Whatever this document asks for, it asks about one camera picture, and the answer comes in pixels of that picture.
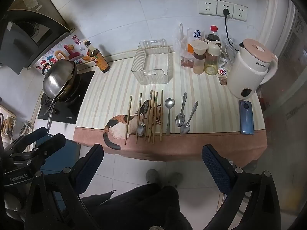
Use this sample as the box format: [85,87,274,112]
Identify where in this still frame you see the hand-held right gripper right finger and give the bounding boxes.
[202,144,282,230]

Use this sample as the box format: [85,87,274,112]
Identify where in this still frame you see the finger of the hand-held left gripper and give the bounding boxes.
[11,133,66,166]
[5,126,48,154]

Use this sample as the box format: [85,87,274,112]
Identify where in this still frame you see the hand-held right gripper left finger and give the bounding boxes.
[24,144,104,230]

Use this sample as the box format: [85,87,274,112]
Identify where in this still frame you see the row of wooden chopsticks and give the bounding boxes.
[124,90,164,145]

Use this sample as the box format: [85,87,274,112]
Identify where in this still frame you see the round bowl steel spoon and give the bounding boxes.
[165,98,174,135]

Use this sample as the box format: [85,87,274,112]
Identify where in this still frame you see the clear plastic basket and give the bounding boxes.
[131,38,173,85]

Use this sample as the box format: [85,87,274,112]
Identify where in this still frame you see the blue stool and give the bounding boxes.
[40,134,81,212]

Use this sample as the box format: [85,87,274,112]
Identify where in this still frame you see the kitchen tool rack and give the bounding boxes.
[0,111,17,140]

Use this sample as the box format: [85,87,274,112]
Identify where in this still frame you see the black induction cooktop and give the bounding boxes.
[37,70,95,124]

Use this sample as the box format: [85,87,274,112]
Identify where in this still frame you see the grey slipper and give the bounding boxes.
[168,172,183,188]
[146,169,159,184]

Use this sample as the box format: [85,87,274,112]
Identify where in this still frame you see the steel wok lid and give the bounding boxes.
[43,59,77,98]

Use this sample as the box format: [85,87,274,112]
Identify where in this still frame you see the blue smartphone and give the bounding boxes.
[239,100,255,135]

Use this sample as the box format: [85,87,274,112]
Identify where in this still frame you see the person's dark clothing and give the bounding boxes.
[80,183,193,230]

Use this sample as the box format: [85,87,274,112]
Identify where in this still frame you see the striped cat print table mat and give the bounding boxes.
[73,50,268,167]

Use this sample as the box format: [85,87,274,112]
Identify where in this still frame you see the dark soy sauce bottle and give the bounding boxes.
[84,40,111,73]

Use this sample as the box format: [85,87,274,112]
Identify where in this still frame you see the range hood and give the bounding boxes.
[0,12,72,70]

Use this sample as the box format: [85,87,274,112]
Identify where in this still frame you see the glass door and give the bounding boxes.
[259,0,307,197]

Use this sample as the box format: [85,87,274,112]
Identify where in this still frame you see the white pink electric kettle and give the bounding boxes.
[227,38,279,99]

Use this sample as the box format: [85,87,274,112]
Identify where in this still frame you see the crumpled clear plastic bags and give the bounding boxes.
[219,38,240,70]

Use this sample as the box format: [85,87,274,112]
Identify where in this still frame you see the clear plastic bag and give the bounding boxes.
[173,23,195,60]

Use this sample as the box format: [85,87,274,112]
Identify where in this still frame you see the red cap dark bottle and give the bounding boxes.
[206,25,220,44]

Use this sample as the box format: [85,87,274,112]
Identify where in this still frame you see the white salt bag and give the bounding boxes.
[187,28,205,44]

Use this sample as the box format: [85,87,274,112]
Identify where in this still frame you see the wok with long handle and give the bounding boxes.
[43,72,81,137]

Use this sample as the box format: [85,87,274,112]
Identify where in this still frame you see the colourful wall sticker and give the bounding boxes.
[35,35,93,71]

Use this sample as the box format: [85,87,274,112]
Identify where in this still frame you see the black power plug cable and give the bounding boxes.
[222,8,241,52]

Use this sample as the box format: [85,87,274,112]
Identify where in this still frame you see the white wall outlet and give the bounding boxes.
[198,0,217,15]
[216,0,234,18]
[232,3,247,21]

